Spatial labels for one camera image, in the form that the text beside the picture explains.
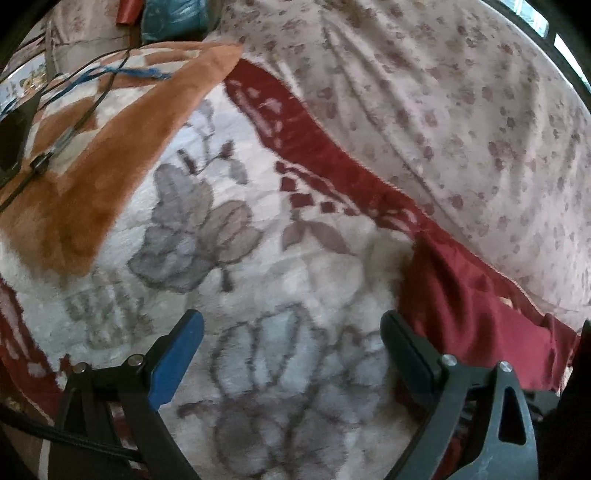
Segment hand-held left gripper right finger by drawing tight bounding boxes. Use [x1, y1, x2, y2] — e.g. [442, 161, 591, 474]
[379, 310, 539, 480]

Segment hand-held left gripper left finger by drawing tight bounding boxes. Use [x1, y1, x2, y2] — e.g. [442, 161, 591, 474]
[55, 310, 205, 480]

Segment maroon small garment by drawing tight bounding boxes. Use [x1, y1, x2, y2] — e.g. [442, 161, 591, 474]
[399, 231, 580, 393]

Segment white floral blanket red border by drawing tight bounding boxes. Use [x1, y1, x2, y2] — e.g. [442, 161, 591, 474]
[0, 60, 583, 480]

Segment orange plush blanket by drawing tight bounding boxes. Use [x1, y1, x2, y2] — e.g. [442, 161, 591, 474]
[0, 41, 245, 278]

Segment floral print bedsheet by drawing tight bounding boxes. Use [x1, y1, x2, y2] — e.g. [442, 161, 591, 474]
[203, 0, 591, 330]

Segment black flat device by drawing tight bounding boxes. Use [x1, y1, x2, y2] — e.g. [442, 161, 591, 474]
[0, 98, 41, 172]

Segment teal plastic bag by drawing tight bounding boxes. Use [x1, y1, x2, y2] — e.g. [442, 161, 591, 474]
[141, 0, 218, 44]

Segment red object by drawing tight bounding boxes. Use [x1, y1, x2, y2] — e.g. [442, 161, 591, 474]
[115, 0, 145, 27]

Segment black braided cable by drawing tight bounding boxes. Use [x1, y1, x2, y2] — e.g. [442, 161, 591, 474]
[0, 404, 141, 462]

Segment thin black cable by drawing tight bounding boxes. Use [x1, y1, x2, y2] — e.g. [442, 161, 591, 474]
[0, 48, 132, 213]

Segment blue cable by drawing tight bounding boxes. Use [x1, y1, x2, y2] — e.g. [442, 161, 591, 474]
[0, 65, 174, 116]

